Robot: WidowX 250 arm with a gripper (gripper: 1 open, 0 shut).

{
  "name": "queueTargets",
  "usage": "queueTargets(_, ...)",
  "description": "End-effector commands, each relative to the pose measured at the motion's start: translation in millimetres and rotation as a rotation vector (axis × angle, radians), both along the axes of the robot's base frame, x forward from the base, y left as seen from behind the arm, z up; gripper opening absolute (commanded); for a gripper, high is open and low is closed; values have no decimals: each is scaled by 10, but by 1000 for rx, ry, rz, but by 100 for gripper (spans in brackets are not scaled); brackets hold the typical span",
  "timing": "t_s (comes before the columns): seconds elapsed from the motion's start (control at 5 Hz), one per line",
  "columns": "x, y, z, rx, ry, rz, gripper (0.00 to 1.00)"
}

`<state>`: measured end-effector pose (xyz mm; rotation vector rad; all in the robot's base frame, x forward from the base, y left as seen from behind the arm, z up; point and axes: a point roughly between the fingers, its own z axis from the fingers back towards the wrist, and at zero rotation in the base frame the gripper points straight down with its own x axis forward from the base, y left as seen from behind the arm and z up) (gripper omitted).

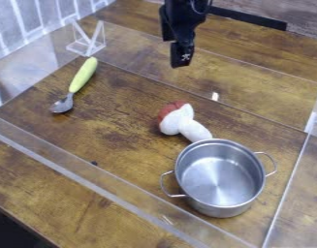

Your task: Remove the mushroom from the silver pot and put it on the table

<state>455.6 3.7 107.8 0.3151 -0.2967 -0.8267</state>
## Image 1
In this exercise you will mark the clear acrylic triangle stand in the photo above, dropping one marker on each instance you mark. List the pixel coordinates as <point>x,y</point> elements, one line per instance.
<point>85,45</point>

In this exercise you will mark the silver metal pot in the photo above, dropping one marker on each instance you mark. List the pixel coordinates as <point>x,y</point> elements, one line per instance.
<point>219,175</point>

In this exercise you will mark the black strip on table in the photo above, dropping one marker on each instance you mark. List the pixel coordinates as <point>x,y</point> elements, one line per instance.
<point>254,19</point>

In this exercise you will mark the white plush mushroom red cap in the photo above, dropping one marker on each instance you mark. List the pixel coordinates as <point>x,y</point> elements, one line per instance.
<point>176,120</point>

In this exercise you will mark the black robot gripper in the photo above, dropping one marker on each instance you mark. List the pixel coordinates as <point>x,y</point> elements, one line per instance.
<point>182,16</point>

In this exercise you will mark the yellow handled metal spoon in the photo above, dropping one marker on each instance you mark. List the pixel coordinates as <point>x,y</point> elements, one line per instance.
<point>64,105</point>

